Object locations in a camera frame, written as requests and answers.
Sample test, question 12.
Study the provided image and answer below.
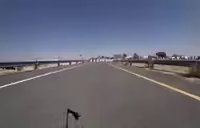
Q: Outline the small dark tree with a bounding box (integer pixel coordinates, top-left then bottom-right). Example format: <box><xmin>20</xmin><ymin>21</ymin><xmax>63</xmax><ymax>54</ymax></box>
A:
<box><xmin>132</xmin><ymin>52</ymin><xmax>140</xmax><ymax>61</ymax></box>

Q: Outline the yellow painted line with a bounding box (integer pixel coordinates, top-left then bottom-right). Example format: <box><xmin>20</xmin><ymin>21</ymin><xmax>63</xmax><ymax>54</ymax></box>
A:
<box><xmin>108</xmin><ymin>62</ymin><xmax>200</xmax><ymax>107</ymax></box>

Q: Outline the dry bush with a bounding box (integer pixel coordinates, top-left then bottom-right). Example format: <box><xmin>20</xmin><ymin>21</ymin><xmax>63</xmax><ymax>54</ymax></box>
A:
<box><xmin>187</xmin><ymin>64</ymin><xmax>200</xmax><ymax>80</ymax></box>

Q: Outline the row of low buildings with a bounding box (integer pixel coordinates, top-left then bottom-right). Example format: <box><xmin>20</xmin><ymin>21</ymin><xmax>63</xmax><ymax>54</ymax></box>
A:
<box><xmin>170</xmin><ymin>53</ymin><xmax>200</xmax><ymax>61</ymax></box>

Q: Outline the white painted edge line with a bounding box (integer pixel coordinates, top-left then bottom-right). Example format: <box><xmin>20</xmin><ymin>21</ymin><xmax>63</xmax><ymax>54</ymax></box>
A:
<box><xmin>0</xmin><ymin>63</ymin><xmax>86</xmax><ymax>93</ymax></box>

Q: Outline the dark broad tree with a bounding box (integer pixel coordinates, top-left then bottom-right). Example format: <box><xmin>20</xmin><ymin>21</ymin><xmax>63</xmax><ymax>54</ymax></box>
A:
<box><xmin>155</xmin><ymin>51</ymin><xmax>168</xmax><ymax>60</ymax></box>

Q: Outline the row of white barriers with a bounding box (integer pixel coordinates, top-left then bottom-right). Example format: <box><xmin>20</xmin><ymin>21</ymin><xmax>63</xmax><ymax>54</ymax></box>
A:
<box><xmin>89</xmin><ymin>57</ymin><xmax>115</xmax><ymax>63</ymax></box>

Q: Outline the metal guardrail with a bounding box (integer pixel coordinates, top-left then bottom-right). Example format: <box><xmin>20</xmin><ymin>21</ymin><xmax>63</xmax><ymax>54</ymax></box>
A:
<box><xmin>112</xmin><ymin>58</ymin><xmax>200</xmax><ymax>70</ymax></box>
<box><xmin>0</xmin><ymin>59</ymin><xmax>89</xmax><ymax>71</ymax></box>

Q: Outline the sandy verge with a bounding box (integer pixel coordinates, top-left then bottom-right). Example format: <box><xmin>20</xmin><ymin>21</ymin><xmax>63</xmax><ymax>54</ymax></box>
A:
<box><xmin>0</xmin><ymin>61</ymin><xmax>81</xmax><ymax>79</ymax></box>
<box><xmin>119</xmin><ymin>62</ymin><xmax>200</xmax><ymax>82</ymax></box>

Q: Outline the grey asphalt road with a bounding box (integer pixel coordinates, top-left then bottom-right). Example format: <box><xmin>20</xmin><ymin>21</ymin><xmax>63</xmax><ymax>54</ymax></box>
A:
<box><xmin>0</xmin><ymin>61</ymin><xmax>200</xmax><ymax>128</ymax></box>

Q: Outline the grey building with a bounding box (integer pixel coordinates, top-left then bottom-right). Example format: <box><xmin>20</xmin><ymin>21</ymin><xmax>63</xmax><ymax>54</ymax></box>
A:
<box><xmin>113</xmin><ymin>53</ymin><xmax>123</xmax><ymax>60</ymax></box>

